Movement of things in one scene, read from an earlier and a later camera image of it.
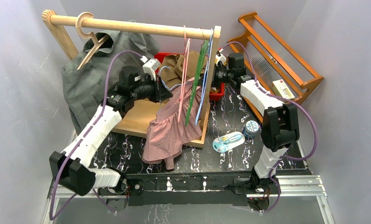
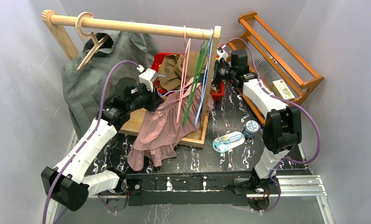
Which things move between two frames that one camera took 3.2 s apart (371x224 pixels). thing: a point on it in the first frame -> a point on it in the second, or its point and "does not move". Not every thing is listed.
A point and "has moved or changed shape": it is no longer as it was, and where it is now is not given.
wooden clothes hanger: [91, 35] does not move
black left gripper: [158, 91] -> [154, 99]
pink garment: [177, 123] has moved or changed shape
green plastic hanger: [205, 45] does not move
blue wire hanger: [163, 82] -> [171, 91]
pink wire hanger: [187, 47] does not move
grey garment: [84, 88] does not move
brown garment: [175, 69] does not move
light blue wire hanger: [205, 76] does not move
